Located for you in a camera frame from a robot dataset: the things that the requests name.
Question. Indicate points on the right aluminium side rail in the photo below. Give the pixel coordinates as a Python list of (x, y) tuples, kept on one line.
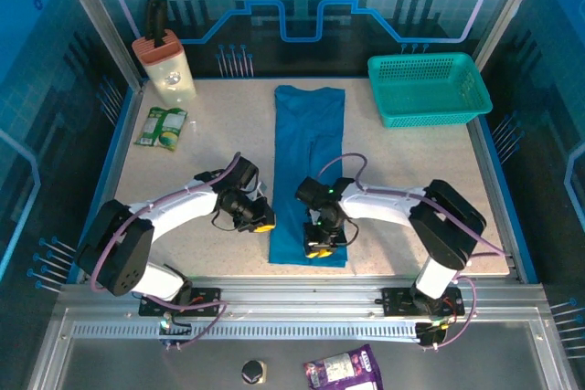
[(516, 266)]

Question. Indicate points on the aluminium frame post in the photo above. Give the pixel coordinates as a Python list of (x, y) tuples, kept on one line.
[(98, 20), (507, 11)]

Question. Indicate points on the aluminium front rail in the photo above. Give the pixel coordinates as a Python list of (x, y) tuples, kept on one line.
[(297, 291)]

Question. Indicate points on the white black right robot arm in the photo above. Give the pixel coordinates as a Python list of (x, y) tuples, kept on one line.
[(379, 205)]

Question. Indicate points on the black round knob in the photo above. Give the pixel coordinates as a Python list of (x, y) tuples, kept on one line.
[(253, 372)]

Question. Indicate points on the purple snack packet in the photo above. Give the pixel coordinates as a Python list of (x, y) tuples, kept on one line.
[(343, 369)]

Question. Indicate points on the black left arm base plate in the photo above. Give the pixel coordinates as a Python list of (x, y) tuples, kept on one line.
[(205, 301)]

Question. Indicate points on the green snack packet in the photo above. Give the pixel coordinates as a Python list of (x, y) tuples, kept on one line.
[(162, 127)]

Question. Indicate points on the blue t-shirt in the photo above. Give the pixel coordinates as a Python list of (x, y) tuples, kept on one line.
[(311, 134)]

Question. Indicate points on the left aluminium side rail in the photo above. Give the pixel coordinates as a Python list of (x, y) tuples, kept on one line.
[(118, 152)]

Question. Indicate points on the beige knife block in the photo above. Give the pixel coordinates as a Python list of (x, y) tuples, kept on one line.
[(169, 75)]

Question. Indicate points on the left aluminium frame post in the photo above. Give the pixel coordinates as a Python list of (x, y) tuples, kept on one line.
[(98, 20)]

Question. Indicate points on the teal plastic basket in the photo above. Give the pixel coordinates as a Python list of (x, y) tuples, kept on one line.
[(429, 84)]

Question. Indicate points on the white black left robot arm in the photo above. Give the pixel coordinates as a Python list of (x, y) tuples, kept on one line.
[(183, 207)]

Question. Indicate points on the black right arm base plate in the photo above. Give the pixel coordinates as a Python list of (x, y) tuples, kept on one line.
[(397, 301)]

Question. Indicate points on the aluminium side rail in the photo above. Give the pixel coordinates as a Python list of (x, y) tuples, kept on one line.
[(118, 152), (516, 266)]

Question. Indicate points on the right aluminium frame post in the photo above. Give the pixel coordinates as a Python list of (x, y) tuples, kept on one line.
[(507, 11)]

